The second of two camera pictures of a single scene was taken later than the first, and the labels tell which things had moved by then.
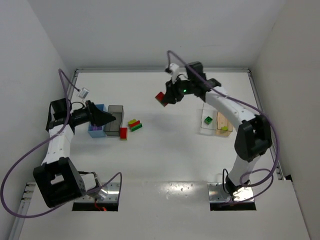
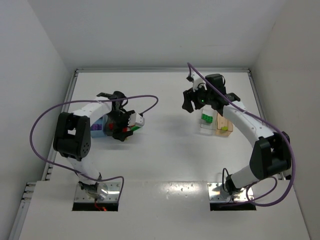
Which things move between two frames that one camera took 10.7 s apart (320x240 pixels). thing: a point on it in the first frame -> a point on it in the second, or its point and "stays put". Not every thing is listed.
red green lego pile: x=134 y=125 stays put
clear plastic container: x=208 y=120 stays put
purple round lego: x=96 y=128 stays put
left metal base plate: x=88 y=203 stays put
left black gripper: x=90 y=114 -> x=122 y=125
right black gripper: x=171 y=91 -> x=189 y=100
